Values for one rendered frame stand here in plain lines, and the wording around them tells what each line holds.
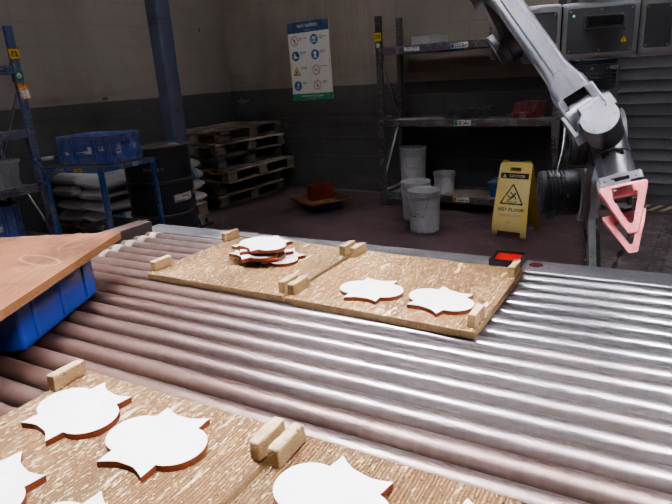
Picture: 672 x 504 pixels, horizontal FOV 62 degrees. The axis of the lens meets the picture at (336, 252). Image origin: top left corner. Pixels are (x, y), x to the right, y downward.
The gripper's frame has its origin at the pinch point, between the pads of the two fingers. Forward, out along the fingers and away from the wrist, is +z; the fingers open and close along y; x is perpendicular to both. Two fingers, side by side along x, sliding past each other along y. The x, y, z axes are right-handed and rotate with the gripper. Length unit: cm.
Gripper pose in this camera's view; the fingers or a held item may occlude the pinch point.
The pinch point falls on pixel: (632, 238)
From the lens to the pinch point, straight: 100.1
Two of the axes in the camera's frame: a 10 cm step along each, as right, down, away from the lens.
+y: -4.5, -3.0, -8.4
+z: 0.4, 9.3, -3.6
